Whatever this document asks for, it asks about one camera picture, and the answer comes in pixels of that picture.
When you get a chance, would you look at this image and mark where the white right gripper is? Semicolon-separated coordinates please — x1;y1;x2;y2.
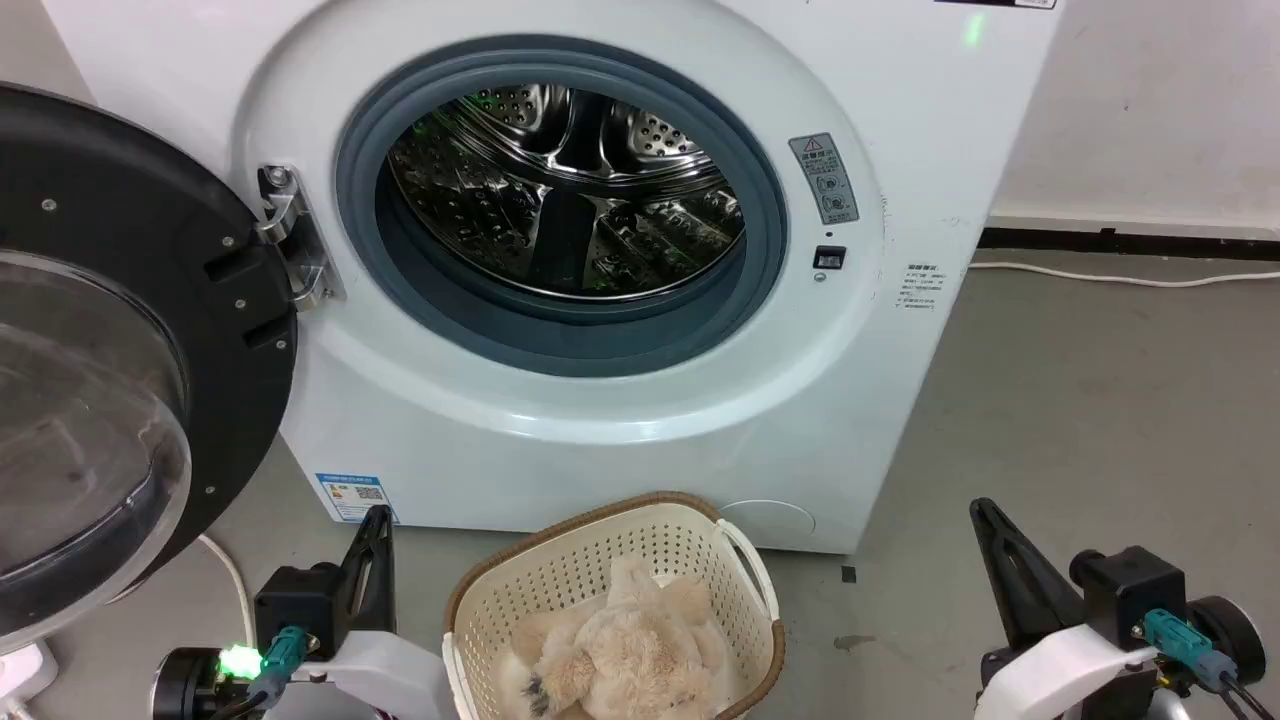
970;498;1161;720

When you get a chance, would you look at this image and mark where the teal plug gripper cable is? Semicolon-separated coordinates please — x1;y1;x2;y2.
1143;608;1279;720
205;626;311;720

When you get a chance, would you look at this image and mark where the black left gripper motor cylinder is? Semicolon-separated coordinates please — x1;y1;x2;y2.
150;647;226;720

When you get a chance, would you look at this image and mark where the long white floor cable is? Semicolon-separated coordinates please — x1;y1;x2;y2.
968;260;1280;289

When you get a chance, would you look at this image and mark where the teal plug right gripper cable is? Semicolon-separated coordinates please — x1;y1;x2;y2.
1143;608;1279;720

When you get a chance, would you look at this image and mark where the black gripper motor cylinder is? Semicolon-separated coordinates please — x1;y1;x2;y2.
1190;595;1267;688
150;647;226;720

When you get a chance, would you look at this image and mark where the teal plug left gripper cable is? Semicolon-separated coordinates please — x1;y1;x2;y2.
205;626;311;720

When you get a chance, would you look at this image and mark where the cream perforated laundry basket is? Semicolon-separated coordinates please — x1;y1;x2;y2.
443;490;788;720

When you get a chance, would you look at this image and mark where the white front-load washing machine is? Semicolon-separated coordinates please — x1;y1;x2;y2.
40;0;1066;556

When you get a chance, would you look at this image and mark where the beige plush toy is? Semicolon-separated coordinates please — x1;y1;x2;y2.
495;555;741;720

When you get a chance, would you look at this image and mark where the metal door hinge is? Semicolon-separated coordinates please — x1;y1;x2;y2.
257;165;346;311

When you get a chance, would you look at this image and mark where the black baseboard strip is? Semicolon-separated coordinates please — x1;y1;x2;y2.
978;227;1280;263

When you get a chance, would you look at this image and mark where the grey rubber door gasket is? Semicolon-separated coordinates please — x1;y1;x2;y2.
335;35;789;379

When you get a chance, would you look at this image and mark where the steel perforated washer drum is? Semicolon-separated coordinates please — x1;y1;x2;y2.
385;85;746;301

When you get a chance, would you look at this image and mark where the round white filter cover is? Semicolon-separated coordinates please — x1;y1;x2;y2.
718;498;816;549

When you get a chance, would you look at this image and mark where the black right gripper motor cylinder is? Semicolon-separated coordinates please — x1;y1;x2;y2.
1190;595;1267;688

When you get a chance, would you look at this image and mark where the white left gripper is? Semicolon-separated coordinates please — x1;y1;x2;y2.
290;505;456;720

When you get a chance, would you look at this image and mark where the blue white energy label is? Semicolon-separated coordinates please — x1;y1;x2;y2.
315;472;399;525

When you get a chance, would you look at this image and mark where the small printed text label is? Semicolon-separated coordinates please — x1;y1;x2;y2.
897;262;946;313

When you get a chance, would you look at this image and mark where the grey warning sticker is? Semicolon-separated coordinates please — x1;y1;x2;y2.
788;132;861;226

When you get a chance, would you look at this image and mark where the black round washer door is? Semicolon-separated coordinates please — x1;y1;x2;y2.
0;82;299;641

